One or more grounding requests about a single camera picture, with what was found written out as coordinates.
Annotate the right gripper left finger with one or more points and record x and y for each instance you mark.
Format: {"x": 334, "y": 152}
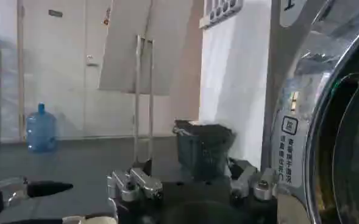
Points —
{"x": 136, "y": 185}

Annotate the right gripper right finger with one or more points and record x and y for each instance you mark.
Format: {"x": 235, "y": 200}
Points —
{"x": 263, "y": 188}

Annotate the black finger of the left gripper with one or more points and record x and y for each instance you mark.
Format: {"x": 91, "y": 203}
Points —
{"x": 45, "y": 188}

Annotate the white instruction sticker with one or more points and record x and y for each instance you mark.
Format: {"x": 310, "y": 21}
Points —
{"x": 287, "y": 152}

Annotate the blue water jug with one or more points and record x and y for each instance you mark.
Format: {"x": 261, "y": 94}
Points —
{"x": 41, "y": 131}

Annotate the dark trash bin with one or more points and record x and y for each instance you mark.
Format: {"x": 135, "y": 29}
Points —
{"x": 203, "y": 149}

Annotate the round glass dryer door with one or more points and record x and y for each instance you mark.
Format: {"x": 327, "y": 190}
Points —
{"x": 343, "y": 146}

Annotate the white partition panel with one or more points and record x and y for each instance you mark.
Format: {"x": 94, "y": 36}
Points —
{"x": 234, "y": 85}

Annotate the large grey leaning board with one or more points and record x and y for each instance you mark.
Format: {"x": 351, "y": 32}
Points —
{"x": 127, "y": 45}

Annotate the white number sticker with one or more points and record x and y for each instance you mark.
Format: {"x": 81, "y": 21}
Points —
{"x": 290, "y": 10}

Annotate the white vent grille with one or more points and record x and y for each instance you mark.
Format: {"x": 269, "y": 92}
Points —
{"x": 220, "y": 12}

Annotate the tall metal frame stand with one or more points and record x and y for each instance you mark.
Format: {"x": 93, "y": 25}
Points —
{"x": 143, "y": 100}

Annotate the small grey wall sign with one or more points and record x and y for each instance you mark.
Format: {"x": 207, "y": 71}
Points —
{"x": 55, "y": 13}

